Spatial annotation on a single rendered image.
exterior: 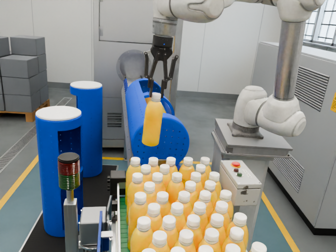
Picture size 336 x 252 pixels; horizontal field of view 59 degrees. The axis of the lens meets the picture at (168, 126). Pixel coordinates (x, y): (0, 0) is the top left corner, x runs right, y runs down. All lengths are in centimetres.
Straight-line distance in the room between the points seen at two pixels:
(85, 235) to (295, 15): 126
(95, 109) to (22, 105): 233
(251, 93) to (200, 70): 493
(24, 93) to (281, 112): 397
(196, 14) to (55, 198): 160
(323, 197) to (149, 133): 191
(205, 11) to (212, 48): 559
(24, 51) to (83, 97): 259
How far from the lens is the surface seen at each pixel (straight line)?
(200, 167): 122
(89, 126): 279
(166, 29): 111
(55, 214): 226
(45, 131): 198
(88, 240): 138
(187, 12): 99
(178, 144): 145
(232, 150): 164
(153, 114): 118
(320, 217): 292
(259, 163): 178
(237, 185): 119
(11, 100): 498
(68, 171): 93
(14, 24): 696
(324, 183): 276
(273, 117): 158
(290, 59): 148
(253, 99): 167
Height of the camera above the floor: 168
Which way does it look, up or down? 20 degrees down
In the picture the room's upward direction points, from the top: 5 degrees clockwise
